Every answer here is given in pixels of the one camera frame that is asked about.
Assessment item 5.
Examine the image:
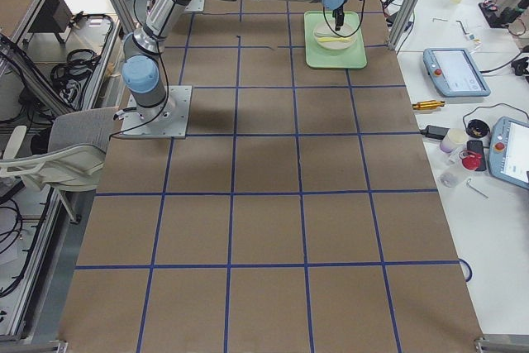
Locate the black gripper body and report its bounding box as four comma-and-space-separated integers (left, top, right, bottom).
332, 7, 344, 18

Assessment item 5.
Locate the pale green plastic spoon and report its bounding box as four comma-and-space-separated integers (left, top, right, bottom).
313, 31, 339, 38

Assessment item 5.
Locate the yellow plastic fork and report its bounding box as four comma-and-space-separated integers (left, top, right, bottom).
316, 37, 353, 43

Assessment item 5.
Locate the gold cylindrical tool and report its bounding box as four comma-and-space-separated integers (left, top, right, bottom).
412, 100, 446, 111

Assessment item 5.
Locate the white round plate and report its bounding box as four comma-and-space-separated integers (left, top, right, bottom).
312, 21, 357, 50

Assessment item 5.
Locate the white lavender cup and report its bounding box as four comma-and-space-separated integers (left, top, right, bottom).
440, 128, 468, 154

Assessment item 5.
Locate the aluminium frame post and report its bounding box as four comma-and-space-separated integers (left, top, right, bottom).
386, 0, 439, 50

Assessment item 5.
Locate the lower teach pendant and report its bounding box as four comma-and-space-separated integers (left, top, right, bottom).
488, 117, 529, 189

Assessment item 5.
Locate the grey office chair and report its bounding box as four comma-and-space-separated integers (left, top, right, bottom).
1, 107, 118, 224

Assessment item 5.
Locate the black round dish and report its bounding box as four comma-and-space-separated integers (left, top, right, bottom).
465, 119, 490, 139

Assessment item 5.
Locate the red round cap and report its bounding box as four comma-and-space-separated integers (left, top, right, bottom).
460, 150, 482, 171

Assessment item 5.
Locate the black power adapter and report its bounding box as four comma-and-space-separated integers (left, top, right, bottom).
419, 125, 449, 141

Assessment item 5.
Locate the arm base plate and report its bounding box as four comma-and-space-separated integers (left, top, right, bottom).
121, 85, 193, 139
184, 0, 205, 13

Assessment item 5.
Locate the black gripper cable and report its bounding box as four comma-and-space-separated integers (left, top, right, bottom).
322, 0, 365, 40

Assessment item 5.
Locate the silver allen key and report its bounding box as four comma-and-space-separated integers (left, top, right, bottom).
465, 179, 489, 199

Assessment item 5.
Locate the light green serving tray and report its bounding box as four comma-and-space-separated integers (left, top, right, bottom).
304, 11, 367, 69

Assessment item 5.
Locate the teach pendant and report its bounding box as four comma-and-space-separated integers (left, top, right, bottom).
422, 48, 491, 98
488, 117, 529, 189

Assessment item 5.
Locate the upper teach pendant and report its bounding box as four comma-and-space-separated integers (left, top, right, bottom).
422, 48, 491, 98

